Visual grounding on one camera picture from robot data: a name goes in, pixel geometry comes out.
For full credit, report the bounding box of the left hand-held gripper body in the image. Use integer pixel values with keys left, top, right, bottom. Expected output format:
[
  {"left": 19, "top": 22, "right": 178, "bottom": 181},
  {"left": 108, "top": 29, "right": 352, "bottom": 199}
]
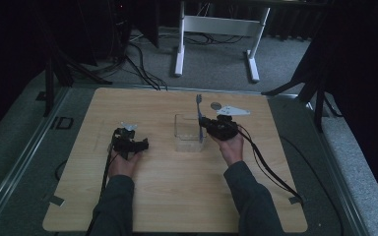
[{"left": 111, "top": 122, "right": 142, "bottom": 155}]

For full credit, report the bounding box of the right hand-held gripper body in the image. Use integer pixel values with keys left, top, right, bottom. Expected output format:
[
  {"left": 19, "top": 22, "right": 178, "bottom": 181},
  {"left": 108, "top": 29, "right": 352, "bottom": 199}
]
[{"left": 207, "top": 104, "right": 251, "bottom": 142}]

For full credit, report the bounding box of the blue toothbrush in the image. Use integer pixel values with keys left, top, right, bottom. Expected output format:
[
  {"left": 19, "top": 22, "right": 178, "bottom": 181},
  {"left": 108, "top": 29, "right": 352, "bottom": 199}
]
[{"left": 195, "top": 93, "right": 206, "bottom": 145}]

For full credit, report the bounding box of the clear plastic box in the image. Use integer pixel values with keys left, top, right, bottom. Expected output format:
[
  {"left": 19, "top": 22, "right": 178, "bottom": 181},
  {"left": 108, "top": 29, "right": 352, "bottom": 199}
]
[{"left": 173, "top": 113, "right": 207, "bottom": 153}]

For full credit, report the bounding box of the person's right hand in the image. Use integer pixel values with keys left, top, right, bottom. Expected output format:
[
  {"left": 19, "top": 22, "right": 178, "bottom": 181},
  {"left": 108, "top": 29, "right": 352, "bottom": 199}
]
[{"left": 210, "top": 132, "right": 246, "bottom": 167}]

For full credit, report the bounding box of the person's left hand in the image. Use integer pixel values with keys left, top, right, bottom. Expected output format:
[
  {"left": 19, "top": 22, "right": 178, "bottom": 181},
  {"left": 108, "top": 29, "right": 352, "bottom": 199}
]
[{"left": 107, "top": 149, "right": 143, "bottom": 179}]

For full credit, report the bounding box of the black tripod stand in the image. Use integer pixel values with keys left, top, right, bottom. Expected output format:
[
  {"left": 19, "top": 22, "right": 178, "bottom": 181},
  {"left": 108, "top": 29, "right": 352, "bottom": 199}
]
[
  {"left": 261, "top": 62, "right": 343, "bottom": 133},
  {"left": 42, "top": 29, "right": 113, "bottom": 118}
]

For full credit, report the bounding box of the dark computer tower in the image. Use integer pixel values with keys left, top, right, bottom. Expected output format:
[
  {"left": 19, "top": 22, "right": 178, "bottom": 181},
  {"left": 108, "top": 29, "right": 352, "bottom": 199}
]
[{"left": 87, "top": 0, "right": 133, "bottom": 62}]

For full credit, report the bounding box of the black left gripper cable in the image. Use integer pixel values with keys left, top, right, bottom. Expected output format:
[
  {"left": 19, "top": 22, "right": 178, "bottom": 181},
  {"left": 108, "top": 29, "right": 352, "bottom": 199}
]
[{"left": 98, "top": 137, "right": 116, "bottom": 201}]

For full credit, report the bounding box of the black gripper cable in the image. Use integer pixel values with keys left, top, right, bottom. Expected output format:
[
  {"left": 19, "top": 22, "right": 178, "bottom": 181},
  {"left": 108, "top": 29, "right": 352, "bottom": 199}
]
[
  {"left": 98, "top": 137, "right": 116, "bottom": 201},
  {"left": 237, "top": 124, "right": 305, "bottom": 207}
]

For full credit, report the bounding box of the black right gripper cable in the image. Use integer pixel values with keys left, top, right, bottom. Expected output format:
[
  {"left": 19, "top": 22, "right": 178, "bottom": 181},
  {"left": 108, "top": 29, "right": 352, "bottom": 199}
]
[{"left": 237, "top": 124, "right": 305, "bottom": 207}]

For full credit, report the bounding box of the black floor cable bundle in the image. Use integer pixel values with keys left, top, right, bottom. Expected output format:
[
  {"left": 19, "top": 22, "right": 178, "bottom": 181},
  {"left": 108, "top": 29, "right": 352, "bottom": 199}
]
[{"left": 123, "top": 41, "right": 169, "bottom": 91}]

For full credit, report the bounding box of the black looped floor cable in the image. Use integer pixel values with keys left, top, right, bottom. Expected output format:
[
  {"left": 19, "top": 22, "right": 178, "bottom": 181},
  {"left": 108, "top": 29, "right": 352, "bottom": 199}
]
[{"left": 54, "top": 158, "right": 69, "bottom": 182}]

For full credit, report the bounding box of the white metal table frame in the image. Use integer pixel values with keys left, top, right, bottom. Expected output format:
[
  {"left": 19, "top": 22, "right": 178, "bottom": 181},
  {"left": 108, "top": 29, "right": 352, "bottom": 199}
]
[{"left": 173, "top": 1, "right": 272, "bottom": 84}]

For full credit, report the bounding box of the thin black floor cable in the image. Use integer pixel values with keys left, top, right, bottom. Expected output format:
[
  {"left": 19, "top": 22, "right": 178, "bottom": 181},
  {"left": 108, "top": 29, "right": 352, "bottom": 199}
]
[{"left": 279, "top": 135, "right": 346, "bottom": 236}]

